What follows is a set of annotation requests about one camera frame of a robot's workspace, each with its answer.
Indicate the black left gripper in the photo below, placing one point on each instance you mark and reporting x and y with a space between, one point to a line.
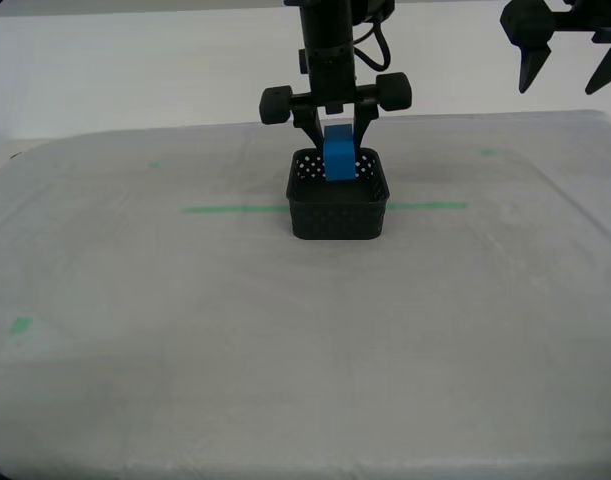
332 77

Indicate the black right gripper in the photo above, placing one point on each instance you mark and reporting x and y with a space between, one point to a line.
527 25

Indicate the blue rectangular block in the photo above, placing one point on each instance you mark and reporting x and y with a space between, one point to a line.
339 155

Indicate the black perforated plastic basket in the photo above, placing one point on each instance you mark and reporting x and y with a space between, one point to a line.
335 225

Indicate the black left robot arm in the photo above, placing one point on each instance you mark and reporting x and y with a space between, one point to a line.
327 25

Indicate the white woven table cover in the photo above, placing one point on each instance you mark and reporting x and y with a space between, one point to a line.
305 375

